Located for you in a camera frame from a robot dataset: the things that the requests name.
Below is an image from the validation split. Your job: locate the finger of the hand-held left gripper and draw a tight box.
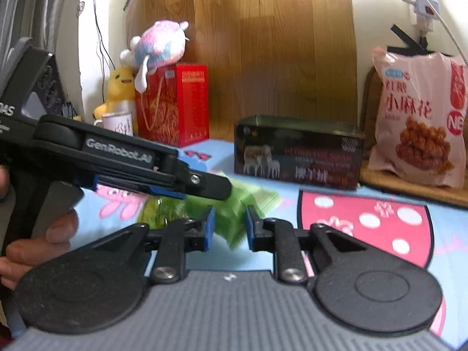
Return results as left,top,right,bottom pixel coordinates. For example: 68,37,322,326
91,175,188,200
33,114,233,201

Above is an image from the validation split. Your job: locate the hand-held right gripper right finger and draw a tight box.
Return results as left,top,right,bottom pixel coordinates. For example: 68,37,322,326
244,205,374,285

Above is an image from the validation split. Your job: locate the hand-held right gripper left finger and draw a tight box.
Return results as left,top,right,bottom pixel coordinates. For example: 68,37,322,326
88,205,216,285

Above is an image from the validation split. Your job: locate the large green snack packet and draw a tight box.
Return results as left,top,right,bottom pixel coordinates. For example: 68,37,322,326
185,186,253,251

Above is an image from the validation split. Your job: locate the black cardboard box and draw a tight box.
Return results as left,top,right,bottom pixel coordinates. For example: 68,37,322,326
233,114,366,191

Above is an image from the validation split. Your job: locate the person's left hand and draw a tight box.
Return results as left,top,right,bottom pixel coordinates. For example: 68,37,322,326
0,164,79,291

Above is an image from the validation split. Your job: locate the white enamel mug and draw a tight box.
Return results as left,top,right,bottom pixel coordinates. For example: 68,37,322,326
93,111,134,136

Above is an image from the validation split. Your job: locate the small green snack packet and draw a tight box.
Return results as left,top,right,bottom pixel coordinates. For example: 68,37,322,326
219,170,283,223

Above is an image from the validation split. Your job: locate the yellow plush duck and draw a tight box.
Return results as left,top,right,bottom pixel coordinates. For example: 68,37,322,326
93,66,137,118

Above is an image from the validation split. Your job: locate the red gift bag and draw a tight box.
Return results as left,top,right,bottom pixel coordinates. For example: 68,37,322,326
135,63,210,149

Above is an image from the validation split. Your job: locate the pastel plush toy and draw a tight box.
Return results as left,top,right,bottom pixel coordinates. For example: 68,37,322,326
120,20,190,93

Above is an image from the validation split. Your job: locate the printed blanket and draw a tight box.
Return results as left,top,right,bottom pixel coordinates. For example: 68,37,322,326
73,139,468,340

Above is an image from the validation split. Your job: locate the brown seat cushion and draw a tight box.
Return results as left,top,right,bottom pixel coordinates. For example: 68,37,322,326
358,66,468,205

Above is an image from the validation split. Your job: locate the grey curtain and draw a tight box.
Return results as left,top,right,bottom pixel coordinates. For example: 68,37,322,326
0,0,85,63

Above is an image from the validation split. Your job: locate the wooden board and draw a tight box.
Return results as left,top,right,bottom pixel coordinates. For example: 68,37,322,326
141,0,359,143

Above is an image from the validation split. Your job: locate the pink snack bag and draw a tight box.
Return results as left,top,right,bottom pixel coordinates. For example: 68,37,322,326
367,46,468,189

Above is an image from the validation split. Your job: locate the black tape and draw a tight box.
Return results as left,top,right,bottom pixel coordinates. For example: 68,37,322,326
388,24,436,54

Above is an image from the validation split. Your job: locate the black cable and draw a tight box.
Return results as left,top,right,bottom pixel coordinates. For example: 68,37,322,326
83,0,112,92

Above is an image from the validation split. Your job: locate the white power strip with cable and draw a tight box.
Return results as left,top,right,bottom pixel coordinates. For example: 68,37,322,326
380,0,468,70

